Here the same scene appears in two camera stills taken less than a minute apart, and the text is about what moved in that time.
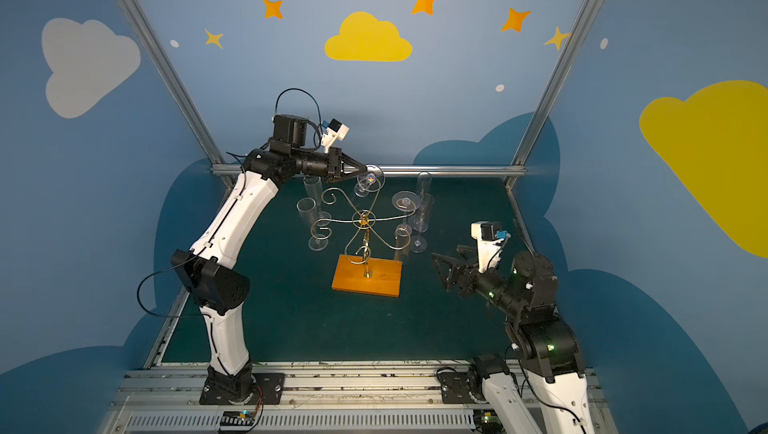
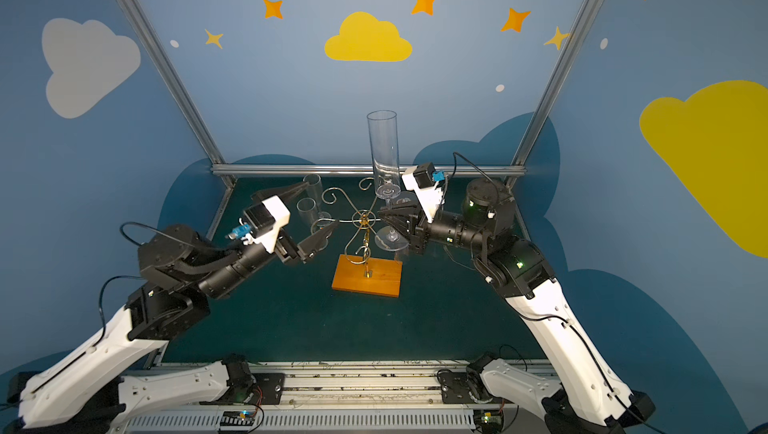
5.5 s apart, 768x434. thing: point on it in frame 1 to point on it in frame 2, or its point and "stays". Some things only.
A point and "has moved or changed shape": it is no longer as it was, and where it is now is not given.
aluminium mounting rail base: [163, 397] stays
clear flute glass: [369, 181] to [383, 137]
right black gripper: [460, 276] to [417, 227]
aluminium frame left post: [166, 64] stays
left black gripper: [336, 163] to [287, 247]
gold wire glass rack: [358, 250] stays
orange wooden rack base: [368, 275] stays
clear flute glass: [405, 202] stays
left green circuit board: [237, 418] stays
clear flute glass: [402, 243] has moved or changed shape
